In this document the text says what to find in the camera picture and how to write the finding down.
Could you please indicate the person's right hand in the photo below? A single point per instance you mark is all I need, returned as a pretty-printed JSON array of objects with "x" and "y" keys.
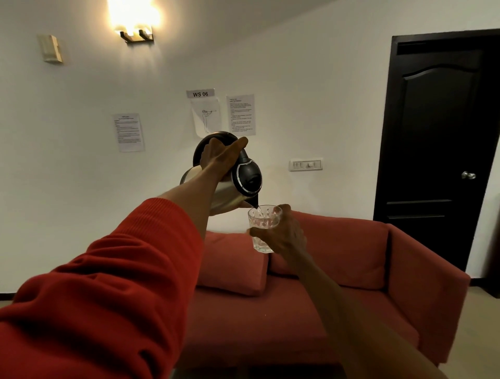
[{"x": 287, "y": 236}]

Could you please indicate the person's left hand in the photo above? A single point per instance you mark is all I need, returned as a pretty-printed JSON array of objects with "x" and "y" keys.
[{"x": 220, "y": 156}]

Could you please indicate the clear drinking glass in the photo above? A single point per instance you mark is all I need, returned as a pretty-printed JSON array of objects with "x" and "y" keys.
[{"x": 263, "y": 218}]

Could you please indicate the person's right forearm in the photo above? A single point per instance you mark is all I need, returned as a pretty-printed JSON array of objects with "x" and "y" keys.
[{"x": 351, "y": 320}]

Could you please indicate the person's left forearm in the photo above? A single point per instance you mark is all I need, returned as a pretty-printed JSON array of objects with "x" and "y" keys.
[{"x": 195, "y": 199}]

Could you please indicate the paper sheet with figure drawing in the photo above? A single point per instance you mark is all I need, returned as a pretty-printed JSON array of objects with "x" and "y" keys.
[{"x": 206, "y": 117}]

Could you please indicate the tall printed text paper sheet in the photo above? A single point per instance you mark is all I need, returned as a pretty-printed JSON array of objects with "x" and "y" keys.
[{"x": 241, "y": 115}]

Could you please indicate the large red sofa cushion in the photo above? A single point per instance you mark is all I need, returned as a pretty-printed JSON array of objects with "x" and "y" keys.
[{"x": 343, "y": 250}]

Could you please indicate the small red sofa cushion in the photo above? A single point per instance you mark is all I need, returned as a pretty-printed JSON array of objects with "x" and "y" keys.
[{"x": 234, "y": 261}]

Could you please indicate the grey label sign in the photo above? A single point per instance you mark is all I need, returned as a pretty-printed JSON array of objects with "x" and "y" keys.
[{"x": 200, "y": 93}]

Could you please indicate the red fabric sofa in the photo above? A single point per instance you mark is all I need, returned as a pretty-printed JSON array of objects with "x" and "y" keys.
[{"x": 254, "y": 324}]

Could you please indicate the short printed text paper sheet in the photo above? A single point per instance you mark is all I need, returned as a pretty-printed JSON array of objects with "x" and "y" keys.
[{"x": 129, "y": 132}]

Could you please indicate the black wooden door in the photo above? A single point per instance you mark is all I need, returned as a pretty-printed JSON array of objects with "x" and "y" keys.
[{"x": 437, "y": 136}]

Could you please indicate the red sweater sleeve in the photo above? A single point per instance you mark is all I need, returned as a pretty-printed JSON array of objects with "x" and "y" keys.
[{"x": 101, "y": 296}]

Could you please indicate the silver door knob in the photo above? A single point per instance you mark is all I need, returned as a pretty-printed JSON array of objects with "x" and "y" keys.
[{"x": 468, "y": 175}]

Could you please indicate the black skirting board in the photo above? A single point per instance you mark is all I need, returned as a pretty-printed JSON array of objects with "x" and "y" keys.
[{"x": 7, "y": 296}]

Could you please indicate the white wall switch plate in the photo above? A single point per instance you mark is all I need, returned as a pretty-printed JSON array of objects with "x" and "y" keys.
[{"x": 306, "y": 164}]

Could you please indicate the glowing wall lamp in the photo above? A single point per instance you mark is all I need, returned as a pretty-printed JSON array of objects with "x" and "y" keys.
[{"x": 134, "y": 19}]

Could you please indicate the beige wall box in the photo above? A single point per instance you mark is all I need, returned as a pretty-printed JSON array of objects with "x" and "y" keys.
[{"x": 50, "y": 48}]

